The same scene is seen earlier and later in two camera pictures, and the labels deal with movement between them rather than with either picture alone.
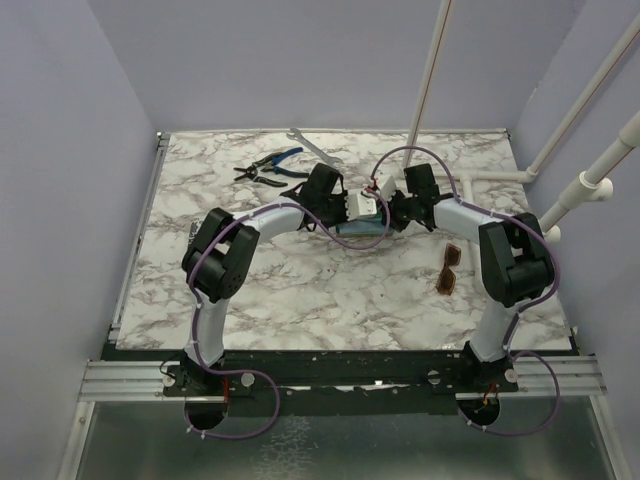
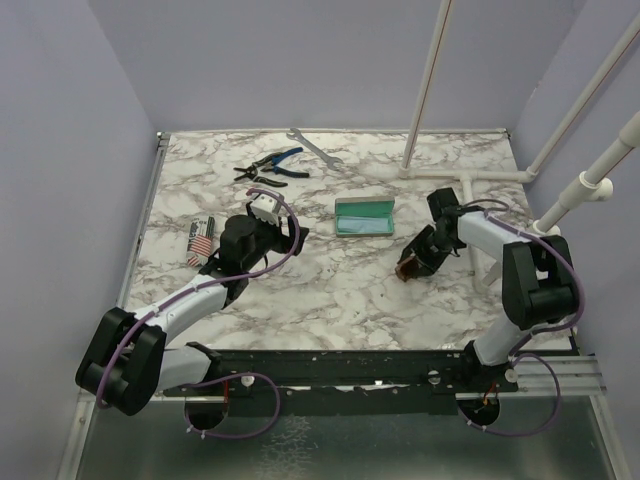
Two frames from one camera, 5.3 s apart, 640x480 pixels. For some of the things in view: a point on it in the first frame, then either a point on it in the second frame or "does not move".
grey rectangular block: x=372 y=226 does not move
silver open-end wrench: x=295 y=134 does not move
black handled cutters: x=251 y=173 does not move
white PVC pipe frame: x=598 y=181 does not move
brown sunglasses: x=446 y=279 to x=407 y=269
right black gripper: x=397 y=224 to x=429 y=263
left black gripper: x=340 y=198 to x=284 y=243
